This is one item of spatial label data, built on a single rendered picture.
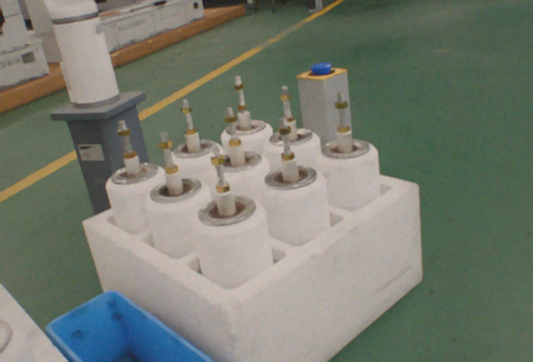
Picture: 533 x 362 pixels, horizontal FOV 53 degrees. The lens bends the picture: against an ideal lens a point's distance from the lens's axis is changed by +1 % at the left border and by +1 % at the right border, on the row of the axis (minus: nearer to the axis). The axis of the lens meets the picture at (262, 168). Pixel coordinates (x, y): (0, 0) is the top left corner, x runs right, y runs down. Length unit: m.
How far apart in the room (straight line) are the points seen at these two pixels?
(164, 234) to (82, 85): 0.48
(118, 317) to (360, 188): 0.41
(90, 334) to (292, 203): 0.36
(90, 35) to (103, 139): 0.21
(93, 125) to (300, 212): 0.57
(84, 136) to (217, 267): 0.58
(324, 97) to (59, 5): 0.54
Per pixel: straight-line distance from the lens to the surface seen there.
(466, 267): 1.00
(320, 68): 1.04
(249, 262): 0.68
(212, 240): 0.66
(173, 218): 0.75
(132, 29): 3.79
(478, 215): 1.16
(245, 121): 0.98
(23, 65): 3.07
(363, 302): 0.84
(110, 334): 0.87
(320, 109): 1.04
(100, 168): 1.19
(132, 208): 0.85
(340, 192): 0.81
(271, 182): 0.74
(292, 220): 0.73
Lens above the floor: 0.55
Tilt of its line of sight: 22 degrees down
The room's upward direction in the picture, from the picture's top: 9 degrees counter-clockwise
